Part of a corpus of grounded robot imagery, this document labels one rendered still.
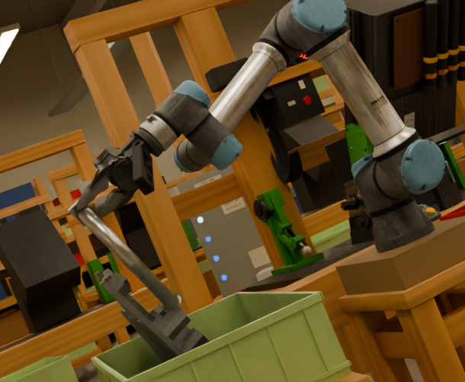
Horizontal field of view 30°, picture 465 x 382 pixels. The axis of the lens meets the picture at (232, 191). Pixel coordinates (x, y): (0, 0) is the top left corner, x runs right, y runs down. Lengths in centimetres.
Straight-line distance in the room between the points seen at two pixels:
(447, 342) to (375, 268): 23
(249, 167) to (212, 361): 148
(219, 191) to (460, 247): 120
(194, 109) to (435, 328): 74
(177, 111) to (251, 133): 128
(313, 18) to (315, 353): 74
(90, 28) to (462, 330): 159
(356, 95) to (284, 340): 62
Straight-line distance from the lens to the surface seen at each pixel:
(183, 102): 182
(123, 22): 303
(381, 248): 216
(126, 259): 171
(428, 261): 206
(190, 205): 303
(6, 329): 939
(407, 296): 201
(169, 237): 289
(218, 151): 183
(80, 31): 297
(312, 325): 170
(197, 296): 291
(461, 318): 211
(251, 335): 167
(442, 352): 206
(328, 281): 243
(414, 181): 200
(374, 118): 202
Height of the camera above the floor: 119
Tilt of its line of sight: 1 degrees up
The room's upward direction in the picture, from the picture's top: 22 degrees counter-clockwise
